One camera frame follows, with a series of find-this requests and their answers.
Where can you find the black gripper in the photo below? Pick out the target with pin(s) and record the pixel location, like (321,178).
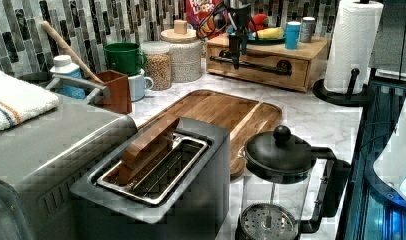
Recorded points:
(238,20)

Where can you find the wooden drawer with black handle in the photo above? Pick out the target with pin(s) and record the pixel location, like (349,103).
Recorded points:
(271,70)

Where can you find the wooden drawer box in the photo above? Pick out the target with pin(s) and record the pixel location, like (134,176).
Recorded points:
(315,53)

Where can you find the teal plate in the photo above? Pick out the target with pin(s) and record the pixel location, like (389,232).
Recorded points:
(269,41)

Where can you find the red bell pepper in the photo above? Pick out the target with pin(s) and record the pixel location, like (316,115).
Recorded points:
(258,22)

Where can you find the yellow banana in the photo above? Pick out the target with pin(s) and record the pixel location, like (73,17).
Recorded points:
(270,33)

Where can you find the red cereal box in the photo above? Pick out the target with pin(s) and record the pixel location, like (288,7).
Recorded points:
(207,17)

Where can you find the blue cup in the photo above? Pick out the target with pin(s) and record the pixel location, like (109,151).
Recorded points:
(292,35)

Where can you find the white ceramic canister wooden lid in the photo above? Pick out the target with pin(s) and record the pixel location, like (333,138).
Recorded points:
(185,52)

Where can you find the grey metal shaker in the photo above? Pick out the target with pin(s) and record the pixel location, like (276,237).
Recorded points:
(307,27)

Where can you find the wooden cutting board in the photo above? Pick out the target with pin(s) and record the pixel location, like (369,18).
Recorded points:
(243,117)

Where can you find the glass jar of grains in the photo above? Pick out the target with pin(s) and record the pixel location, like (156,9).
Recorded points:
(158,65)

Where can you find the white mug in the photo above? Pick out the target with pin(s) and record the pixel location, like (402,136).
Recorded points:
(138,84)

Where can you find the green mug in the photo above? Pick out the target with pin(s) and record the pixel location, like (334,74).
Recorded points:
(125,57)

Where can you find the white paper towel roll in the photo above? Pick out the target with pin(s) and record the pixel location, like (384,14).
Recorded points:
(352,44)

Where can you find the brown wooden utensil holder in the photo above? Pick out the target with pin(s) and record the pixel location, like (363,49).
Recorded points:
(118,85)

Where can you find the black paper towel holder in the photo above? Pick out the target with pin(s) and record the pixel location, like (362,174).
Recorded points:
(347,99)

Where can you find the wooden toast slice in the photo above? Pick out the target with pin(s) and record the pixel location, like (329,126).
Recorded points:
(150,146)

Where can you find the black glass french press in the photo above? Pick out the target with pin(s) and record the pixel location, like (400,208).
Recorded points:
(279,166)

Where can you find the wooden spoon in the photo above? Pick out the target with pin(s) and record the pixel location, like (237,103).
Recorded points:
(46,26)

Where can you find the grey toaster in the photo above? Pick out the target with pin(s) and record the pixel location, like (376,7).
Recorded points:
(185,197)

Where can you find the white and blue bottle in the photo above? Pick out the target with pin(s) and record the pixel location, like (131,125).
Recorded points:
(63,65)

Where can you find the white striped towel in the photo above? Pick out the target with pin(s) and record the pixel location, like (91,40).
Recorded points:
(21,101)

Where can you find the silver toaster oven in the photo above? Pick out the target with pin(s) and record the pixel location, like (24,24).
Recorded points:
(43,157)

